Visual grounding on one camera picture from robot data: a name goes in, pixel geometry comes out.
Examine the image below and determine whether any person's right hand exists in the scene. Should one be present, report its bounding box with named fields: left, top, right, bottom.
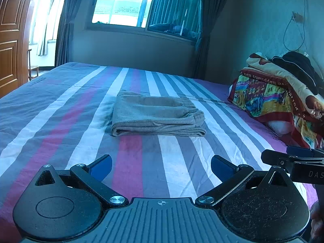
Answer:
left=310, top=202, right=324, bottom=242

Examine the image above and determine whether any dark cloth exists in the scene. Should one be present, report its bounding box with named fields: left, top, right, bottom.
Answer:
left=149, top=22, right=199, bottom=41

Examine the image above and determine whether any printed blanket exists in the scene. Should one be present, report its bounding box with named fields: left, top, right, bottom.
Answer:
left=227, top=53, right=324, bottom=149

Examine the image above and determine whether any black garment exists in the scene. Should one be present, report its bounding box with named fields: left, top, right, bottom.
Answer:
left=272, top=51, right=322, bottom=95

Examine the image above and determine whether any white pillow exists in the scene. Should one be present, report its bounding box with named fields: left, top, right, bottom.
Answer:
left=268, top=120, right=294, bottom=136

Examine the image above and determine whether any dark blue curtain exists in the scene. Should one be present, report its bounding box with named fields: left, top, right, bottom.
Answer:
left=194, top=0, right=233, bottom=81
left=55, top=0, right=102, bottom=67

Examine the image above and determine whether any wooden door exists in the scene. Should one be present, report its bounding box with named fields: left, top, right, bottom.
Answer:
left=0, top=0, right=36, bottom=99

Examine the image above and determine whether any window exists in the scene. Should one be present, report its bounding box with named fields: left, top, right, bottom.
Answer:
left=85, top=0, right=203, bottom=45

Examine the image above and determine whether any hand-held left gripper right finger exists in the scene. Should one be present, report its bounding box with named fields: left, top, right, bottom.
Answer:
left=195, top=155, right=290, bottom=207

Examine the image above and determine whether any grey towel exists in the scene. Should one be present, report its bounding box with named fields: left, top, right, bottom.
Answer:
left=111, top=90, right=207, bottom=137

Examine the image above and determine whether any striped bed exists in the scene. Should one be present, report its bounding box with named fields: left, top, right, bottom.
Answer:
left=0, top=62, right=320, bottom=243

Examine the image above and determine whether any hanging cable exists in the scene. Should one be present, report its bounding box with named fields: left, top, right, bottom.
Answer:
left=283, top=0, right=309, bottom=53

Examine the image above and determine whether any wooden chair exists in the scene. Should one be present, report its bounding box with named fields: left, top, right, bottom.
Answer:
left=26, top=48, right=40, bottom=82

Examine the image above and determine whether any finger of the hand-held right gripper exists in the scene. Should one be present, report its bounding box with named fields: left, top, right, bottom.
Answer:
left=261, top=149, right=324, bottom=169
left=287, top=145, right=324, bottom=159

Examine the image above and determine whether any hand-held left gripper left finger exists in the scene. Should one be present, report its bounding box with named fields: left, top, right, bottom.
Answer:
left=34, top=154, right=129, bottom=207

